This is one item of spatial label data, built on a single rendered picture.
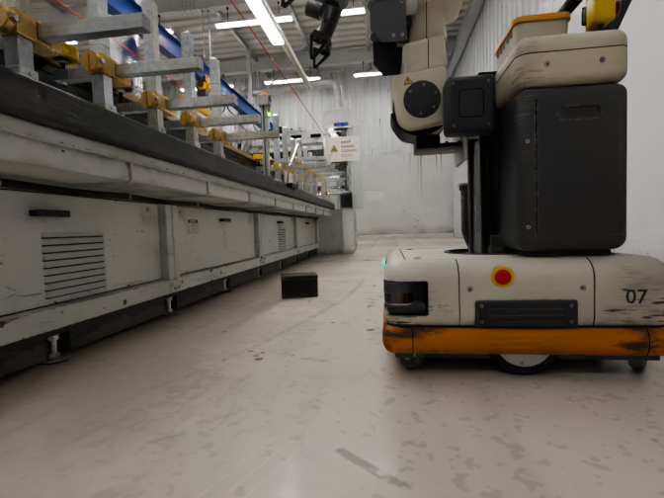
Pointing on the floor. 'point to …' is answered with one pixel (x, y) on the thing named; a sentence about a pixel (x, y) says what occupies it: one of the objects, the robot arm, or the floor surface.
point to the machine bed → (121, 255)
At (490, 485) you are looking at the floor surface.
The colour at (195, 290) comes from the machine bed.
